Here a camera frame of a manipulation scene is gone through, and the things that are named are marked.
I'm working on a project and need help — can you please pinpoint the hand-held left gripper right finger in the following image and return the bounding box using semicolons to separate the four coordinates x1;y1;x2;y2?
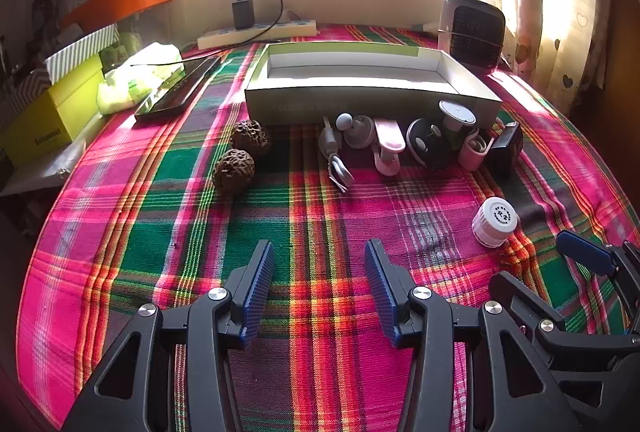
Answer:
364;239;582;432

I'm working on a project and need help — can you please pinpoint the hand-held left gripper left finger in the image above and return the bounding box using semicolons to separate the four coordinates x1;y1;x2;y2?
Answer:
60;239;276;432

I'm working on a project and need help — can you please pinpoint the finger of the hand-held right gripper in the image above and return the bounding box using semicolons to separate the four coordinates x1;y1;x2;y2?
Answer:
489;271;640;359
556;230;640;333

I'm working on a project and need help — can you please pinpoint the small white jar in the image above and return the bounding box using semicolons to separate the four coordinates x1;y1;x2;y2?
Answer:
471;197;517;247

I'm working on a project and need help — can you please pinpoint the brown wrinkled walnut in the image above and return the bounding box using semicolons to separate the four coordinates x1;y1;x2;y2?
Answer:
230;119;272;157
212;149;257;197

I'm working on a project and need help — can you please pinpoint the black rectangular device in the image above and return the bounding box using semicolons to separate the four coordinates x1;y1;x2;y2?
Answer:
486;122;524;179

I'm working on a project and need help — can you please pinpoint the pink clip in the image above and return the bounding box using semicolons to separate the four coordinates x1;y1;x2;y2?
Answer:
372;118;407;176

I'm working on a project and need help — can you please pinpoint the small pink silicone holder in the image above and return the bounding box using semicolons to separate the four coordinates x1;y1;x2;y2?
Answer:
458;132;493;171

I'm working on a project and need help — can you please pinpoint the black round device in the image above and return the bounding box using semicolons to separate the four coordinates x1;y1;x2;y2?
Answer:
406;118;453;171

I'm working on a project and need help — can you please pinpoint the small white ball-head mount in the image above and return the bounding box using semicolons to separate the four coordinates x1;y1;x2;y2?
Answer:
335;113;376;150

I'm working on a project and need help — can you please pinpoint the shallow cardboard box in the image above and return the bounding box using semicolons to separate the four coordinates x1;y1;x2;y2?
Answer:
244;42;504;127

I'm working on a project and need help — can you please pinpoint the green spool with white lid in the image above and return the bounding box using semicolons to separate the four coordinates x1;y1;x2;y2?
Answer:
438;99;477;147

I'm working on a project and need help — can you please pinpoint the plaid cloth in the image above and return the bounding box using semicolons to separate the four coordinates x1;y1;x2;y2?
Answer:
15;22;636;432

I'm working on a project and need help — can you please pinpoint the green plastic bag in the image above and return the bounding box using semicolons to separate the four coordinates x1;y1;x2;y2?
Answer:
96;42;183;115

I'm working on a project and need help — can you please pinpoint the white flat box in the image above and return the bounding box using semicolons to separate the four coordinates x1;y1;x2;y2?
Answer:
0;139;88;197

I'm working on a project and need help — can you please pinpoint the small desktop fan heater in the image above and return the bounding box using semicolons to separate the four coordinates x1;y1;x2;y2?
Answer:
437;0;507;70

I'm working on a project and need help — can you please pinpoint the white power strip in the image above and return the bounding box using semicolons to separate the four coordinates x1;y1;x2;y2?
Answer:
197;18;318;51

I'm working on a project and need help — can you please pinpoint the yellow-green box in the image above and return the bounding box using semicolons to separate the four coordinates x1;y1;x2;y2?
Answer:
0;54;106;163

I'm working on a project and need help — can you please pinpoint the black charger adapter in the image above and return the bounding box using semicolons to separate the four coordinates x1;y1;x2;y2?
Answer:
231;0;254;31

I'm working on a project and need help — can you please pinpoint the striped gift box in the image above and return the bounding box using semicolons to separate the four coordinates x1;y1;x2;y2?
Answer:
45;24;121;82

